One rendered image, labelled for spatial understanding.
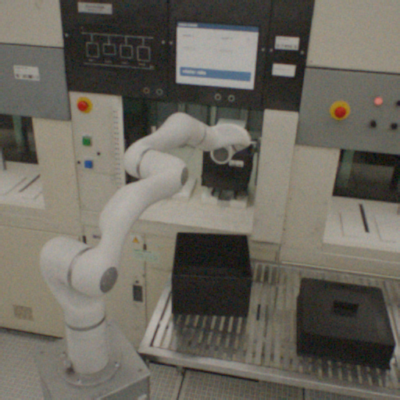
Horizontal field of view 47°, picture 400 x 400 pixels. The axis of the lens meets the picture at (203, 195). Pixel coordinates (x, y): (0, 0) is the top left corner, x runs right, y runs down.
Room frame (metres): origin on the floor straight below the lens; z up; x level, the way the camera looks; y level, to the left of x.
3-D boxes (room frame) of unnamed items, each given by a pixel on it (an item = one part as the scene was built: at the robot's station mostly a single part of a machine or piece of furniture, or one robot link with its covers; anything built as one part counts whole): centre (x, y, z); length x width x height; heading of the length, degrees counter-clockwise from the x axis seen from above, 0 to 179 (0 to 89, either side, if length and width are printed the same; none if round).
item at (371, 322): (1.19, -0.49, 0.83); 0.29 x 0.29 x 0.13; 81
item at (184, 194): (1.98, 0.16, 0.89); 0.22 x 0.21 x 0.04; 171
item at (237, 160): (1.94, -0.11, 1.08); 0.24 x 0.20 x 0.32; 80
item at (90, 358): (1.01, 0.33, 0.85); 0.19 x 0.19 x 0.18
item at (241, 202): (1.94, -0.11, 0.89); 0.22 x 0.21 x 0.04; 171
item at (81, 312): (1.02, 0.36, 1.07); 0.19 x 0.12 x 0.24; 60
